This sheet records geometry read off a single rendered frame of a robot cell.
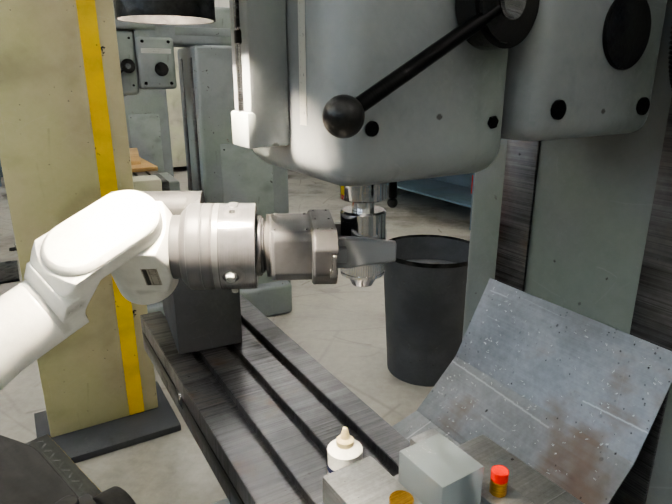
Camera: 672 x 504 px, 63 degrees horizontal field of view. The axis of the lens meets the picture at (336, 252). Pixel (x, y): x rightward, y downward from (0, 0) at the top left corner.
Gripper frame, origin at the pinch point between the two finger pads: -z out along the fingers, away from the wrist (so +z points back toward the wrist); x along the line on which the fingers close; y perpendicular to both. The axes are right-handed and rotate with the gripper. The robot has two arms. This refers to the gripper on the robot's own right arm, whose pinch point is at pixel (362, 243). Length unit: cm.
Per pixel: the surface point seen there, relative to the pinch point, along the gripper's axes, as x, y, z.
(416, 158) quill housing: -9.6, -10.3, -2.9
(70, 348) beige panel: 147, 85, 91
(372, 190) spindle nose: -2.3, -6.1, -0.5
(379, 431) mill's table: 11.8, 31.7, -5.0
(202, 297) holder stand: 39, 21, 23
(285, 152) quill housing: -4.3, -10.1, 7.9
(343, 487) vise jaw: -11.7, 20.8, 3.0
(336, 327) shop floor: 239, 123, -22
